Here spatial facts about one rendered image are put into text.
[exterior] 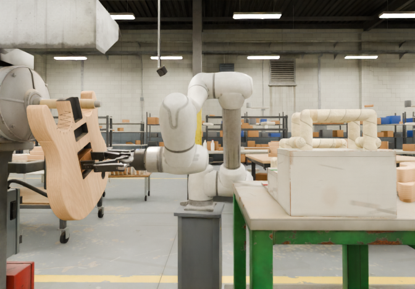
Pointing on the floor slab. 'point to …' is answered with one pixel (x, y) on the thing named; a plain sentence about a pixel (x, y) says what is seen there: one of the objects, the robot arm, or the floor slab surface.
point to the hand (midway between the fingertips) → (88, 160)
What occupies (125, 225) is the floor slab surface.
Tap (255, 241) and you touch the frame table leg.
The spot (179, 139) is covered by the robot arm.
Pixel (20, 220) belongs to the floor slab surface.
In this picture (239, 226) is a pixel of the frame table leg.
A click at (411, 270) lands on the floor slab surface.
